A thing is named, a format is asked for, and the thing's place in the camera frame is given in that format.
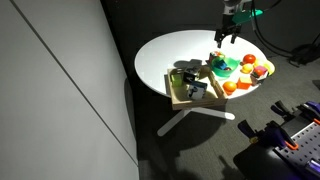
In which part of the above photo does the yellow toy banana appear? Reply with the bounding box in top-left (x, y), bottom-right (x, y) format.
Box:
top-left (263, 60), bottom-right (275, 75)

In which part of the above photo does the white table base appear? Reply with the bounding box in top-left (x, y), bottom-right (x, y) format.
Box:
top-left (157, 107), bottom-right (235, 136)

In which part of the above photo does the orange cube block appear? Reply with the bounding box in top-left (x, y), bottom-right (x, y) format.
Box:
top-left (237, 76), bottom-right (252, 90)

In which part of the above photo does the yellow toy lemon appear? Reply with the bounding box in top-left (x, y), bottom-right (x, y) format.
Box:
top-left (241, 64), bottom-right (253, 74)
top-left (253, 59), bottom-right (264, 67)

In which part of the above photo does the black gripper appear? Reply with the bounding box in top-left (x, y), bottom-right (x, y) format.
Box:
top-left (214, 14), bottom-right (241, 48)

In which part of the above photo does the black white checkered cube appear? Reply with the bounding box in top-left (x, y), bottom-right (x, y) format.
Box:
top-left (183, 67), bottom-right (200, 83)

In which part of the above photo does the magenta cube block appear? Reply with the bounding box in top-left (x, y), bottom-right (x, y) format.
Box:
top-left (254, 66), bottom-right (267, 76)

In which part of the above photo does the large red toy apple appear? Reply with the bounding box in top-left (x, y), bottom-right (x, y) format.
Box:
top-left (243, 54), bottom-right (256, 64)

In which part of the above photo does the green plastic bowl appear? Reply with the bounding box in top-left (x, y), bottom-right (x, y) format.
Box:
top-left (211, 57), bottom-right (240, 77)

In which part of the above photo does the wooden tray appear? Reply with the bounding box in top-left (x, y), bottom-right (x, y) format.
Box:
top-left (166, 66), bottom-right (227, 110)

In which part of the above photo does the purple clamp left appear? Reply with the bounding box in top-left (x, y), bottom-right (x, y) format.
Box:
top-left (237, 120), bottom-right (299, 150)

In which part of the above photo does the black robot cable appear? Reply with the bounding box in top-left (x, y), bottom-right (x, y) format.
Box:
top-left (250, 0), bottom-right (320, 59)

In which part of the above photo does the grey cube block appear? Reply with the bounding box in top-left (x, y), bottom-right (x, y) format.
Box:
top-left (250, 72), bottom-right (268, 86)

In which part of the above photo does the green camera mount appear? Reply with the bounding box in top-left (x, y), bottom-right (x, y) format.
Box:
top-left (232, 9), bottom-right (263, 24)

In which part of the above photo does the perforated metal breadboard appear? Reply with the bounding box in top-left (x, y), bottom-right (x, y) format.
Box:
top-left (274, 122), bottom-right (320, 177)

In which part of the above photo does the purple clamp right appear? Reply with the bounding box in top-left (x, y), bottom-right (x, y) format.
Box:
top-left (271, 101), bottom-right (320, 124)

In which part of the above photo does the lime green cube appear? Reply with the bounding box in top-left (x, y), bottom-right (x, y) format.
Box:
top-left (171, 74), bottom-right (182, 87)

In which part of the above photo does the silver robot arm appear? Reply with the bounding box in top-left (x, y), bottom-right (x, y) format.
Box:
top-left (214, 0), bottom-right (251, 48)

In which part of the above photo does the blue block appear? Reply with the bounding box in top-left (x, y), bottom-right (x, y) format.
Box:
top-left (217, 62), bottom-right (227, 70)

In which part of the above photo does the orange toy fruit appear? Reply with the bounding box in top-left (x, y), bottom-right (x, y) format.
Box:
top-left (223, 81), bottom-right (237, 93)

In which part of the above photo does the purple clamp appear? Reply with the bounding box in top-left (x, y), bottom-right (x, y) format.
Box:
top-left (271, 101), bottom-right (320, 124)
top-left (237, 120), bottom-right (299, 150)

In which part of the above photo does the yellow toy lemon lower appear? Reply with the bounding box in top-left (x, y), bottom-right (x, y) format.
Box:
top-left (241, 64), bottom-right (253, 74)

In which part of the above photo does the yellow toy lemon upper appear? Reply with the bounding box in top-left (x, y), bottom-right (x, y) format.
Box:
top-left (253, 59), bottom-right (264, 67)

